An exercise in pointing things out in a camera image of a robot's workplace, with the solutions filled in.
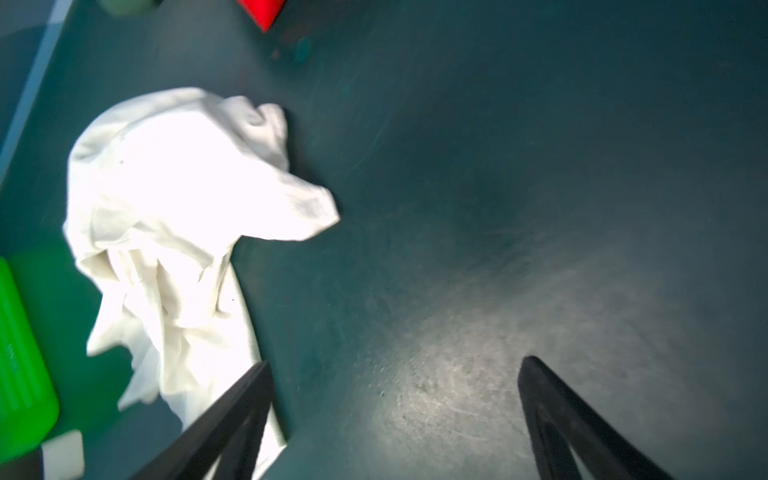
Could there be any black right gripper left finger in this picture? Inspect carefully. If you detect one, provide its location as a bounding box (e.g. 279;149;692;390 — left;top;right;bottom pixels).
132;362;274;480

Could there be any folded red t shirt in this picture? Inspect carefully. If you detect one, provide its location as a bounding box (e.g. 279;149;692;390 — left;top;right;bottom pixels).
238;0;286;32

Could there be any white printed t shirt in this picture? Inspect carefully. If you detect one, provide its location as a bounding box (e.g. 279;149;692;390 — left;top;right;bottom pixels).
62;87;341;480

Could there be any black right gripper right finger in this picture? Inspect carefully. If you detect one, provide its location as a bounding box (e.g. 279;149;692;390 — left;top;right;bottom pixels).
517;356;672;480

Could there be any green plastic perforated basket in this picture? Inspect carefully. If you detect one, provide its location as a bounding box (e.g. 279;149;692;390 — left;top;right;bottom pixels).
1;260;60;462

